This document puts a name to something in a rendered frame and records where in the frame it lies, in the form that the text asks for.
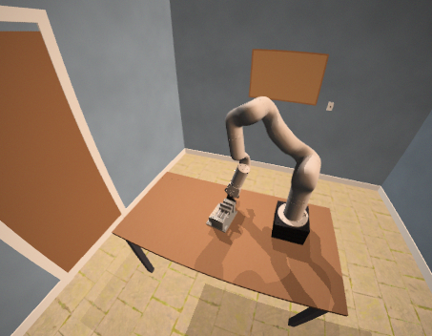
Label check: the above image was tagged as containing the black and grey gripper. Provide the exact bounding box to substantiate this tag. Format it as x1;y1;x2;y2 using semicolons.
225;182;241;198

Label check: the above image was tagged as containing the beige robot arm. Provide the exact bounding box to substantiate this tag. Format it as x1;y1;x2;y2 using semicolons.
225;96;321;227

